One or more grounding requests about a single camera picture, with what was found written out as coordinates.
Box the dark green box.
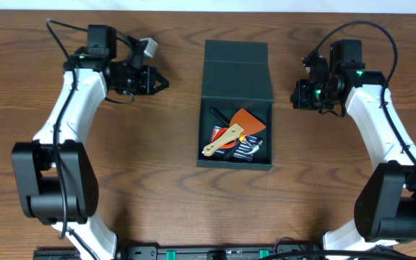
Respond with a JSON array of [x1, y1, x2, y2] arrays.
[[196, 40, 274, 171]]

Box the black yellow screwdriver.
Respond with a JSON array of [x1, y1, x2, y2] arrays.
[[209, 107, 248, 161]]

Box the red black pliers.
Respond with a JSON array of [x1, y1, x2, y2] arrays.
[[212, 127, 240, 150]]

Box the orange scraper wooden handle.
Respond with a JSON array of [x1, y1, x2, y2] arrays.
[[202, 108, 266, 157]]

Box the small steel claw hammer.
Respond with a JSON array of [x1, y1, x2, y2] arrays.
[[247, 139, 263, 155]]

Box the blue drill bit case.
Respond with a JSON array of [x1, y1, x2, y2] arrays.
[[215, 136, 259, 162]]

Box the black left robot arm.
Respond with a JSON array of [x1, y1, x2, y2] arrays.
[[12, 25, 169, 259]]

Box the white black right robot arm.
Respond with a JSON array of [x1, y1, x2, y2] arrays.
[[290, 40, 416, 251]]

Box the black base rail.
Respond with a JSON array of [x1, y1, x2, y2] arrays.
[[32, 243, 395, 260]]

